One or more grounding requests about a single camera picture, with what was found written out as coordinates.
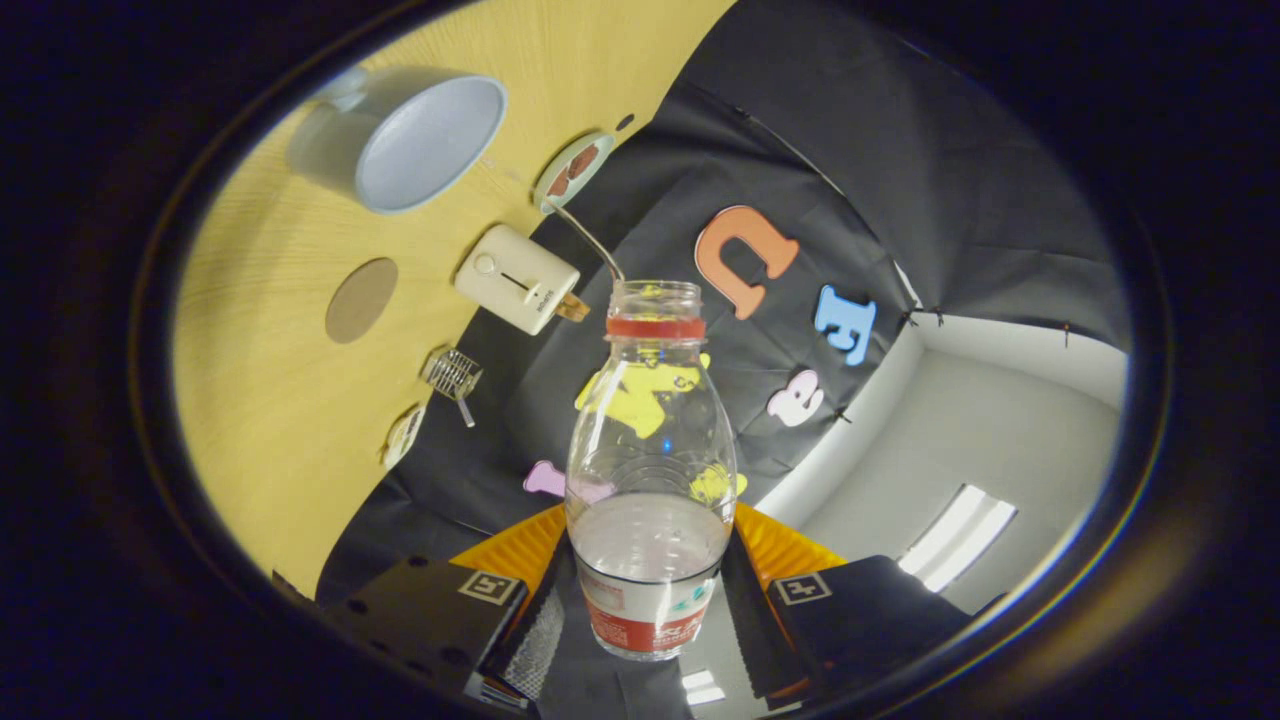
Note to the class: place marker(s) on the white divided spice dish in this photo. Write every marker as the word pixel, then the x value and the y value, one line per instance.
pixel 403 437

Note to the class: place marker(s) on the white toaster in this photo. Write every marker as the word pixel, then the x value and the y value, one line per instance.
pixel 515 278

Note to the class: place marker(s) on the round brown coaster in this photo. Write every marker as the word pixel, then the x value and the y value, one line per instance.
pixel 361 301

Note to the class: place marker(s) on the black backdrop cloth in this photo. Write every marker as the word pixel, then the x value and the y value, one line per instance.
pixel 850 150

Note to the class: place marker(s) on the wooden table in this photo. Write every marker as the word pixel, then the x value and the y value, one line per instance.
pixel 280 420

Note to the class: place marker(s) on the pale green plate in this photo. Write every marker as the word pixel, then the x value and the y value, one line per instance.
pixel 550 160

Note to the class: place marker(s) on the metal spoon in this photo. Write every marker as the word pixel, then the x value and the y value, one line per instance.
pixel 465 412

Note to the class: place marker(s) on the brown meat piece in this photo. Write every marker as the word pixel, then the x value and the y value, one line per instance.
pixel 559 184
pixel 584 161

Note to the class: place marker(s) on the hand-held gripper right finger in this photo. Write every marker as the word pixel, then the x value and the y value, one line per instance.
pixel 750 630

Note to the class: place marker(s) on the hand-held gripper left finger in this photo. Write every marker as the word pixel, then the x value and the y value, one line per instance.
pixel 535 635

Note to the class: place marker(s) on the brown toast slice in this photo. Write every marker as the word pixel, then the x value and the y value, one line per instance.
pixel 574 308

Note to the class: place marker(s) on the white cup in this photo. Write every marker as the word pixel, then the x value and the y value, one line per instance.
pixel 430 140

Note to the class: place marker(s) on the large ceiling light panel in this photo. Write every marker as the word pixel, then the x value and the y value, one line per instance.
pixel 955 540

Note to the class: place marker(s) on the small ceiling light panel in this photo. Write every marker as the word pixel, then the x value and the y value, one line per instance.
pixel 702 688

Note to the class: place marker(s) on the clear plastic juice bottle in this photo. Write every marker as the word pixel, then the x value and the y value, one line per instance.
pixel 650 560

